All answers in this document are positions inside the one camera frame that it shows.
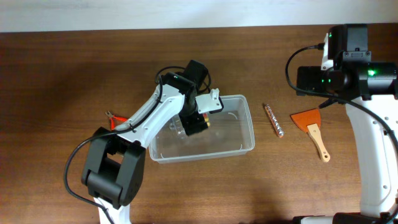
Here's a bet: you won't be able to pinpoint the clear case of coloured bits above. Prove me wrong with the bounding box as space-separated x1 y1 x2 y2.
169 113 211 136

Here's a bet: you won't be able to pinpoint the orange socket rail with sockets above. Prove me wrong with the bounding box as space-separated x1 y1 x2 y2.
263 104 284 138

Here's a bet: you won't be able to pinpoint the clear plastic container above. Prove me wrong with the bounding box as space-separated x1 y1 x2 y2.
149 95 255 164

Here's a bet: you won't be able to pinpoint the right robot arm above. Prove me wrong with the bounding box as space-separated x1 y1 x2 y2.
288 24 397 223

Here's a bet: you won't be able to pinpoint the orange scraper with wooden handle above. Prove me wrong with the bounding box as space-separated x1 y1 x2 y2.
290 108 331 162

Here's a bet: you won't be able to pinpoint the red handled pliers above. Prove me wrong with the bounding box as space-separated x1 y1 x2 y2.
105 111 127 130

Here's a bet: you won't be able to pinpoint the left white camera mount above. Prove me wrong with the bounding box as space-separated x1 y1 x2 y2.
195 88 223 114

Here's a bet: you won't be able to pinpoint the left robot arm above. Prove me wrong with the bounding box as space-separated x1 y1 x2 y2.
81 60 223 223

